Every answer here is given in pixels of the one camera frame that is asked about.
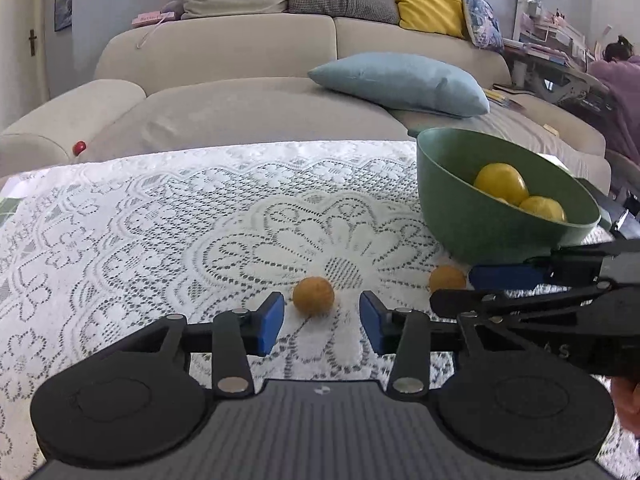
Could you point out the small orange fruit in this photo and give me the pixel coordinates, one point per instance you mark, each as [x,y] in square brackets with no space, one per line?
[446,280]
[313,296]

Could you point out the light blue pillow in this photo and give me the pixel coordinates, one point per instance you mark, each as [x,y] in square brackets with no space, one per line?
[400,82]

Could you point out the green checked tablecloth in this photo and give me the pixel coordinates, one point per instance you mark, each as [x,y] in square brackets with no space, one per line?
[6,208]

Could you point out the beige sofa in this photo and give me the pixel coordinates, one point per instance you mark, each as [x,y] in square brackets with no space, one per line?
[225,105]

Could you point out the wall poster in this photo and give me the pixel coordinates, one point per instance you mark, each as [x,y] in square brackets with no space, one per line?
[64,0]

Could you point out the small red ball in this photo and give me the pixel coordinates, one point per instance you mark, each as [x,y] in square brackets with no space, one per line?
[79,147]

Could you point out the yellow pear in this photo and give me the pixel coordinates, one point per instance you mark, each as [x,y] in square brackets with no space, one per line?
[500,182]
[542,208]

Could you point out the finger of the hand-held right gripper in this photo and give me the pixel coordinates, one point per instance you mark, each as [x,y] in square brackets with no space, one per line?
[475,302]
[505,276]

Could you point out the pink box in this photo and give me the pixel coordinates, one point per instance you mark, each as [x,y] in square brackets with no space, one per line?
[152,16]

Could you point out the cluttered desk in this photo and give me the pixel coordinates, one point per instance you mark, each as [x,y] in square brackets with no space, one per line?
[550,60]

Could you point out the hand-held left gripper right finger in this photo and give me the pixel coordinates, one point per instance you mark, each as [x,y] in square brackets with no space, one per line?
[372,322]

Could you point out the white lace tablecloth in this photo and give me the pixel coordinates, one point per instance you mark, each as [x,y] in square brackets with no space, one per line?
[150,240]

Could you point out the green colander bowl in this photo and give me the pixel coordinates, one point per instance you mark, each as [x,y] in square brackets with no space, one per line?
[475,230]

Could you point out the blue patterned pillow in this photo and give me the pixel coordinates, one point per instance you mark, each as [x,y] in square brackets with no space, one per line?
[482,20]

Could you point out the person's right hand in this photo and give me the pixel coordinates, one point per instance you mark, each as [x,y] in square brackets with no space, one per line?
[627,405]

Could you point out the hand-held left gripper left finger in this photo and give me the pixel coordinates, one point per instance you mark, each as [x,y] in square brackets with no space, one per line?
[270,322]

